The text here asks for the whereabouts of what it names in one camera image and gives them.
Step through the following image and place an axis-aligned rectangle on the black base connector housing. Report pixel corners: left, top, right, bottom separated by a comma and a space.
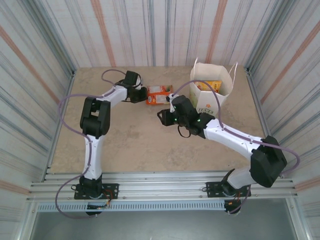
223, 199, 243, 216
85, 203, 104, 218

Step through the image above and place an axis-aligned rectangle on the aluminium rail frame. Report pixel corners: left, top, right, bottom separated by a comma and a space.
26, 170, 300, 203

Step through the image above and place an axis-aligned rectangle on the red-orange snack packet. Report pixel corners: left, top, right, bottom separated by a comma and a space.
145, 84, 174, 106

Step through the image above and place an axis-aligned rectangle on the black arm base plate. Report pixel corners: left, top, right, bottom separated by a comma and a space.
74, 183, 120, 200
205, 181, 252, 198

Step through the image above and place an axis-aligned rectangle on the aluminium table side rail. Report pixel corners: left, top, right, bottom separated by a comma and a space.
42, 70, 76, 181
245, 66, 272, 138

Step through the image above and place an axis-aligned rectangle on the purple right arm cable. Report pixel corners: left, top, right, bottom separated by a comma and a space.
171, 79, 301, 215

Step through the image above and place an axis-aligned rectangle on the yellow potato chips bag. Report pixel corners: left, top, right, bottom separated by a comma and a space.
196, 79, 223, 95

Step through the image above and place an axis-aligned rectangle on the white paper bag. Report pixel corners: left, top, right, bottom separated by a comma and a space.
188, 57, 239, 118

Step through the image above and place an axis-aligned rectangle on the perforated metal cable tray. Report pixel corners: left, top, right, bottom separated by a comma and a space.
36, 201, 226, 213

